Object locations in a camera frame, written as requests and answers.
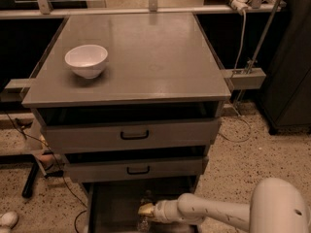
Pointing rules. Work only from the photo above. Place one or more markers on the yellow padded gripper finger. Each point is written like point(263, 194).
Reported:
point(146, 209)

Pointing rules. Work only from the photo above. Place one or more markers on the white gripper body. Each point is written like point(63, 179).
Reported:
point(160, 211)

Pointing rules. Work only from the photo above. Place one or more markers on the clear plastic water bottle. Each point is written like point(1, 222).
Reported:
point(143, 224)

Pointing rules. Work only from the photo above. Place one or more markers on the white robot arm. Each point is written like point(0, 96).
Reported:
point(276, 206)

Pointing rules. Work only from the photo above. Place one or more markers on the bottom open grey drawer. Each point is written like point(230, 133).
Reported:
point(113, 206)

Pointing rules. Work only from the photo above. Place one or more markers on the middle grey drawer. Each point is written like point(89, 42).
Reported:
point(136, 169)

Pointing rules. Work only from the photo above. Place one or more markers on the top grey drawer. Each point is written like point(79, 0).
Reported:
point(132, 135)

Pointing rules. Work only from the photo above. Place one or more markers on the grey drawer cabinet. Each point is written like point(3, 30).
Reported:
point(159, 67)

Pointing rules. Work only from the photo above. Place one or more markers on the black cylindrical tool on floor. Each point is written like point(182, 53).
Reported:
point(28, 187)

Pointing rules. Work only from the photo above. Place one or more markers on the white object floor corner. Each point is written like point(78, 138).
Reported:
point(8, 221)

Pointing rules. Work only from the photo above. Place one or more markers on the white bowl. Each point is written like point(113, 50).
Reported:
point(87, 61)

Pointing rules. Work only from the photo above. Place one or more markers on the dark cabinet right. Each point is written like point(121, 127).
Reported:
point(285, 96)

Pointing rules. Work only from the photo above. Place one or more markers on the metal rod stand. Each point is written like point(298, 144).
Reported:
point(250, 64)

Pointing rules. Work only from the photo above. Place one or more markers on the grey bracket block right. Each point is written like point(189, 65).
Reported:
point(239, 80)

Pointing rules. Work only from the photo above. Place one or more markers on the grey bracket block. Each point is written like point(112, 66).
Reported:
point(15, 90)
point(239, 80)

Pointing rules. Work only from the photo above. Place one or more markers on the grey bracket block left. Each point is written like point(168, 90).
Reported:
point(15, 90)

